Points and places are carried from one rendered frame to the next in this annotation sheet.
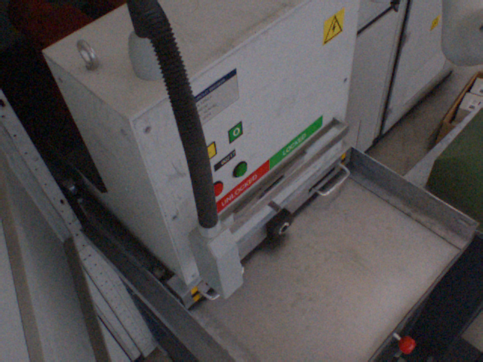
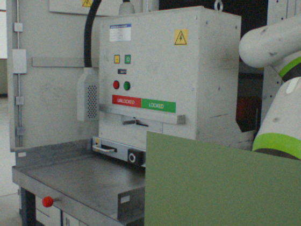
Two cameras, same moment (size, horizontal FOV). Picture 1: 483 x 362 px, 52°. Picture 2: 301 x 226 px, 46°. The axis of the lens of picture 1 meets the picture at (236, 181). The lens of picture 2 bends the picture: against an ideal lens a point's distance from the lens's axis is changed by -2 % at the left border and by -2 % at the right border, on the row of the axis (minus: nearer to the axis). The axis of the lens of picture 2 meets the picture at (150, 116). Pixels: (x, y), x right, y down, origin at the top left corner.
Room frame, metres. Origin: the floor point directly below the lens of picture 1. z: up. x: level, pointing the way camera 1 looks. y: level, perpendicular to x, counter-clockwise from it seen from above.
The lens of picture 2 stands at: (0.50, -1.31, 1.22)
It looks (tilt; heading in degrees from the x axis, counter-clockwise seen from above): 8 degrees down; 83
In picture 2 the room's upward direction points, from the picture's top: 2 degrees clockwise
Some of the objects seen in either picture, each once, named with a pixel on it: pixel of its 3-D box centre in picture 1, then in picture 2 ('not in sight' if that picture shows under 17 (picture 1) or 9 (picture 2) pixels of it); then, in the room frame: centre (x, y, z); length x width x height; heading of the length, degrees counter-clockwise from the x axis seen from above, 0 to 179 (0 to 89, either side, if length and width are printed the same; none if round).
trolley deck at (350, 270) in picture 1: (271, 236); (139, 176); (0.61, -0.07, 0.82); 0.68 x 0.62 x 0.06; 39
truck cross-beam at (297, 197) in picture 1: (267, 215); (142, 155); (0.62, -0.06, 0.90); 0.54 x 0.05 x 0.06; 129
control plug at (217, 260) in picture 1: (214, 255); (88, 97); (0.43, 0.05, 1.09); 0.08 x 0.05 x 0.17; 39
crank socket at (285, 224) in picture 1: (279, 225); (134, 156); (0.59, -0.08, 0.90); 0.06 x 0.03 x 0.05; 129
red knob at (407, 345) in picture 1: (402, 342); (50, 200); (0.33, -0.29, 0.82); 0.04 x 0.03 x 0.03; 39
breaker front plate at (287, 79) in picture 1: (269, 143); (141, 84); (0.61, -0.07, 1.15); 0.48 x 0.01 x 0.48; 129
